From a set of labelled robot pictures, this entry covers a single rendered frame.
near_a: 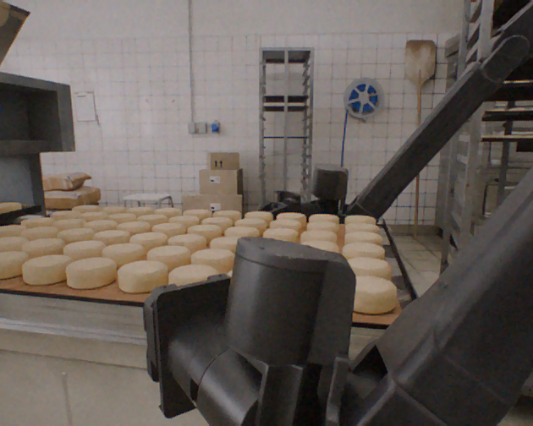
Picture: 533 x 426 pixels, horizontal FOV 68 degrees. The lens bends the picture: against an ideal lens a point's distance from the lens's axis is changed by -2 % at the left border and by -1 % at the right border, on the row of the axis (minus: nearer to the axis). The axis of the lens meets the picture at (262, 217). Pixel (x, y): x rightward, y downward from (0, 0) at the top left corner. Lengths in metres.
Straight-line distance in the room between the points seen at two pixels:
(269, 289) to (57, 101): 0.90
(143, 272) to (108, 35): 4.63
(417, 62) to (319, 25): 1.07
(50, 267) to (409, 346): 0.36
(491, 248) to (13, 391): 0.53
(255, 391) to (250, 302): 0.05
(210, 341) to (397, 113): 4.38
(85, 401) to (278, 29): 4.29
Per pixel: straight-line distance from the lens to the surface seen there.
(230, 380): 0.25
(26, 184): 1.15
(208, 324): 0.29
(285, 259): 0.20
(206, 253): 0.47
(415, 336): 0.24
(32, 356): 0.55
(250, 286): 0.21
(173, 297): 0.30
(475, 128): 1.57
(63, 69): 5.16
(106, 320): 0.48
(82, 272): 0.45
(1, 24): 1.03
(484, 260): 0.24
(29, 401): 0.59
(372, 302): 0.37
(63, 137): 1.06
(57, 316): 0.52
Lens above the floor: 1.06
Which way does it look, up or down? 11 degrees down
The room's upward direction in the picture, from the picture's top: straight up
